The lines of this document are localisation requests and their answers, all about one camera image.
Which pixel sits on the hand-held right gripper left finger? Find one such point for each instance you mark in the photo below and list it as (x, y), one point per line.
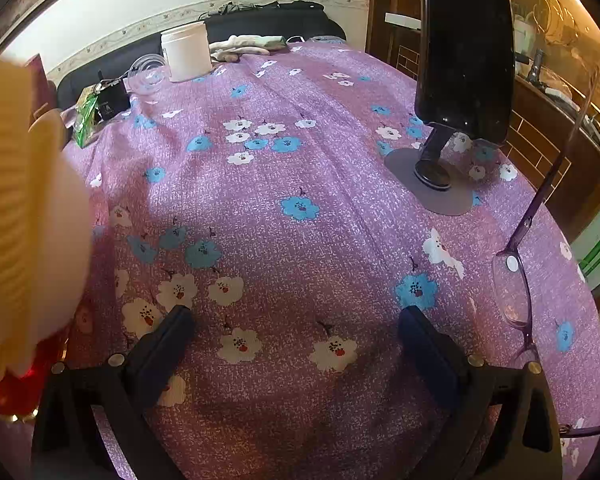
(172, 332)

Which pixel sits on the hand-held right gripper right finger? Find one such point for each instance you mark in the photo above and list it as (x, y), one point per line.
(415, 340)

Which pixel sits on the red glass plate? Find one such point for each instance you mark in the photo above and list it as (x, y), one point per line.
(10, 395)

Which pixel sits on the cream ribbed plastic bowl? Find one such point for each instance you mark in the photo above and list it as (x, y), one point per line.
(5, 185)

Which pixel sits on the purple eyeglasses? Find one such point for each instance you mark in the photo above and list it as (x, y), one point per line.
(527, 280)

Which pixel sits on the purple floral tablecloth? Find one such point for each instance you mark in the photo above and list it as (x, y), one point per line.
(300, 260)

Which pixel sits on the grey phone stand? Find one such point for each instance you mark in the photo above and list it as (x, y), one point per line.
(430, 185)

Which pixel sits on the green snack packet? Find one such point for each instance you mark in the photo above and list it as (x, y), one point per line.
(85, 115)

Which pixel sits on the small black box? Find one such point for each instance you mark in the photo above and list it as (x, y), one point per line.
(111, 100)

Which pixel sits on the brown wooden shelf unit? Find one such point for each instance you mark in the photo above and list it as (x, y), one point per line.
(540, 130)

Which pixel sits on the clear glass bowl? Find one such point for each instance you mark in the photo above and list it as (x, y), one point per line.
(147, 77)

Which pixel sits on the white plastic jar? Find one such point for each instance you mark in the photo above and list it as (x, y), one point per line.
(186, 52)

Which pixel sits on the white gloves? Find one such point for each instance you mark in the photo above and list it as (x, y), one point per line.
(245, 45)

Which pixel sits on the black phone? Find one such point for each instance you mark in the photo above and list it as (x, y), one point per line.
(462, 45)

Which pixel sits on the black sofa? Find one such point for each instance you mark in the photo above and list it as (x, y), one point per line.
(260, 25)

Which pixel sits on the white flat board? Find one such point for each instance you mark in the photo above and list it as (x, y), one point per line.
(402, 19)

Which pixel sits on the dark clothes pile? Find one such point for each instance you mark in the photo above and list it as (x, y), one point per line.
(260, 7)

